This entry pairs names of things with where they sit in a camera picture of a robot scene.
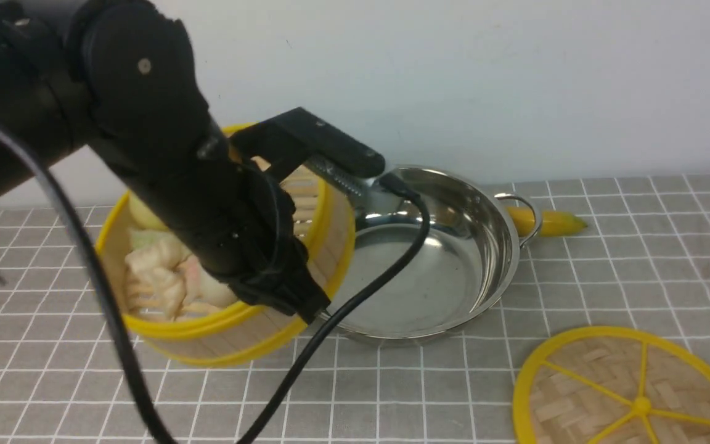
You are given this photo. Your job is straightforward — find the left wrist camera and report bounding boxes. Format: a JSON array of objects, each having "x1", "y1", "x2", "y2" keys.
[{"x1": 229, "y1": 107, "x2": 417, "y2": 203}]

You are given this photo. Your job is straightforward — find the grey checkered tablecloth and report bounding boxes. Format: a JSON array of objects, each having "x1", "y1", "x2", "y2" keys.
[{"x1": 0, "y1": 174, "x2": 710, "y2": 443}]

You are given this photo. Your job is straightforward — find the white pleated dumpling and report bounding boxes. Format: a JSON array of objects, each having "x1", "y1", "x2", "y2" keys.
[{"x1": 124, "y1": 229, "x2": 213, "y2": 323}]

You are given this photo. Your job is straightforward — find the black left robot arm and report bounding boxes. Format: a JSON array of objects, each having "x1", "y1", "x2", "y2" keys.
[{"x1": 0, "y1": 1, "x2": 329, "y2": 321}]

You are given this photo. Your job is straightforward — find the black left camera cable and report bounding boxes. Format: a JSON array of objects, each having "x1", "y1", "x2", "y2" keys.
[{"x1": 0, "y1": 111, "x2": 432, "y2": 444}]

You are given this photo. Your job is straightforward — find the stainless steel pot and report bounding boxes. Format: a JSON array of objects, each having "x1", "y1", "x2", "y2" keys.
[{"x1": 322, "y1": 166, "x2": 543, "y2": 345}]

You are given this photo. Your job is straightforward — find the woven bamboo steamer lid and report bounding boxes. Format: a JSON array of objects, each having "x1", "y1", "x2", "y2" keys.
[{"x1": 512, "y1": 326, "x2": 710, "y2": 443}]

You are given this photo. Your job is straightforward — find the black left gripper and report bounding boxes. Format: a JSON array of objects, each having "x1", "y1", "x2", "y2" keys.
[{"x1": 145, "y1": 139, "x2": 329, "y2": 321}]

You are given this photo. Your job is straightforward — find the bamboo steamer basket yellow rim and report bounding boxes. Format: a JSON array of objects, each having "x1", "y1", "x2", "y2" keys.
[{"x1": 94, "y1": 123, "x2": 356, "y2": 368}]

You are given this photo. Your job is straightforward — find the yellow banana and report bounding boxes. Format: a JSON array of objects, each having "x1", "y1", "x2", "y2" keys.
[{"x1": 505, "y1": 206, "x2": 588, "y2": 237}]

